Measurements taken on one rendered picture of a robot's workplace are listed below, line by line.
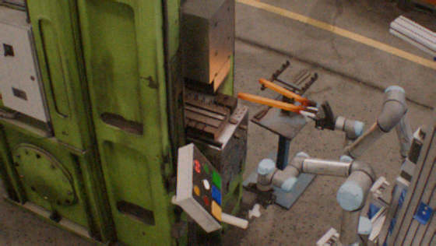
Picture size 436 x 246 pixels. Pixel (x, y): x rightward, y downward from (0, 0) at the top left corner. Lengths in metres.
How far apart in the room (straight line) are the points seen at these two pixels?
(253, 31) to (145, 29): 3.16
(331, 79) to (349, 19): 1.01
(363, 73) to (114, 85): 2.88
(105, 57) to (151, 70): 0.31
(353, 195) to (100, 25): 1.41
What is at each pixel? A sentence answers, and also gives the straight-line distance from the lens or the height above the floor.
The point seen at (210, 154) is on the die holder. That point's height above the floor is 0.85.
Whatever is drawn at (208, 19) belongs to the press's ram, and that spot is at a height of 1.76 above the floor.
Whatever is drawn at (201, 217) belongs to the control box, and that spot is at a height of 1.05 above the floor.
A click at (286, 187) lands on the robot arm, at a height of 1.25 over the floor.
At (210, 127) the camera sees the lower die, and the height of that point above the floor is 0.98.
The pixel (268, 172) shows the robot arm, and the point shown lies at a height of 1.27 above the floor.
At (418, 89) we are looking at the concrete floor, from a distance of 5.55.
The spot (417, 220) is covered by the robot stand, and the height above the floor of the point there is 1.19.
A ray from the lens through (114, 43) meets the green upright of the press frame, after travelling 3.02.
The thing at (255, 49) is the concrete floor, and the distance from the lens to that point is 5.65.
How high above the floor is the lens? 3.42
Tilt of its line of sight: 44 degrees down
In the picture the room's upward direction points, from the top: straight up
